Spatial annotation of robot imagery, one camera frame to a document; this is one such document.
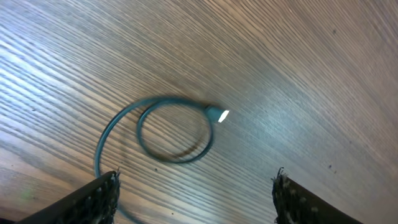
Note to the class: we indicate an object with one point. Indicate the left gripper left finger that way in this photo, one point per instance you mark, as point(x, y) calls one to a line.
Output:
point(95, 203)

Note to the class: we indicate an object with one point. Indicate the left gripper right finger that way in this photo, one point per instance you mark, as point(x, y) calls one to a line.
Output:
point(296, 205)

